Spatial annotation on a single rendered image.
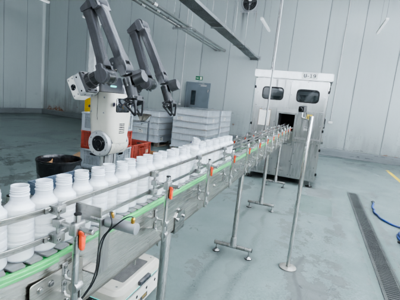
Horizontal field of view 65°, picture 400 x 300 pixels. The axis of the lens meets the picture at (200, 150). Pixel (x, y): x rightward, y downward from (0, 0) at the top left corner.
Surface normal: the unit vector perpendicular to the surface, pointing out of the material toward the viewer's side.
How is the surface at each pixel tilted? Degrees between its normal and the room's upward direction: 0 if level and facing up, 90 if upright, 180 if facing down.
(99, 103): 90
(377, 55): 90
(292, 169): 90
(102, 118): 101
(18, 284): 90
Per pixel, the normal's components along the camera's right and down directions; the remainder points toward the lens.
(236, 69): -0.36, 0.11
